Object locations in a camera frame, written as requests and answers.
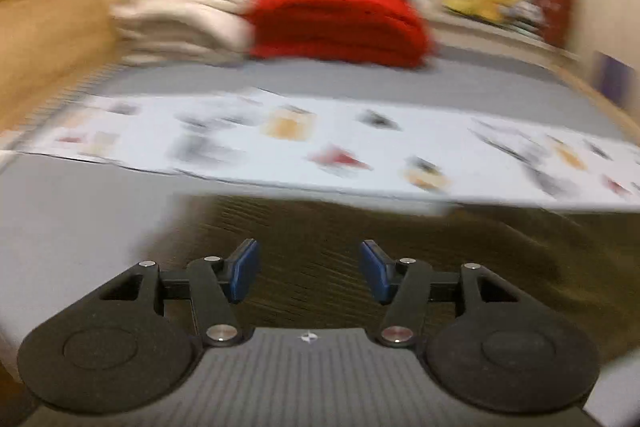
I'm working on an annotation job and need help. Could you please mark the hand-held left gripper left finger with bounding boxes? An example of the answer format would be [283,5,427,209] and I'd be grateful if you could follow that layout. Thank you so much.
[97,238,261,348]

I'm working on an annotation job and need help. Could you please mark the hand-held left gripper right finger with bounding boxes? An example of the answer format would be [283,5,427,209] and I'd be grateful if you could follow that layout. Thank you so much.
[361,239,523,349]

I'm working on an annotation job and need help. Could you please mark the olive green corduroy pants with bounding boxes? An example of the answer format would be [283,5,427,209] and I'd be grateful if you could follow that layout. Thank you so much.
[160,194,640,373]

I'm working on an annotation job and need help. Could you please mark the red folded blanket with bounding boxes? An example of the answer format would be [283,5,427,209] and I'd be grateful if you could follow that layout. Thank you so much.
[247,0,433,68]

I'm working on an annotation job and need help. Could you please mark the cream folded blanket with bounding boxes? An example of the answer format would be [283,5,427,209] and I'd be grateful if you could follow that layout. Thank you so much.
[110,0,257,66]

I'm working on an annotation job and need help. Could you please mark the yellow plush toy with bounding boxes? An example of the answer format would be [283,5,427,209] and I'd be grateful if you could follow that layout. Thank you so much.
[444,0,527,22]

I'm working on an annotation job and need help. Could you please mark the purple box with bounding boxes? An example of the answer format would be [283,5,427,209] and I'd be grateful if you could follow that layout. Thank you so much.
[595,52,637,104]

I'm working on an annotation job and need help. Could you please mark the red box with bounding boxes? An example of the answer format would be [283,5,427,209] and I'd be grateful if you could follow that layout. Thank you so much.
[532,0,576,48]

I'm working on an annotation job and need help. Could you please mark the wooden bed frame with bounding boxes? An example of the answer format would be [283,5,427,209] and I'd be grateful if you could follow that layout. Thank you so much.
[0,0,640,132]

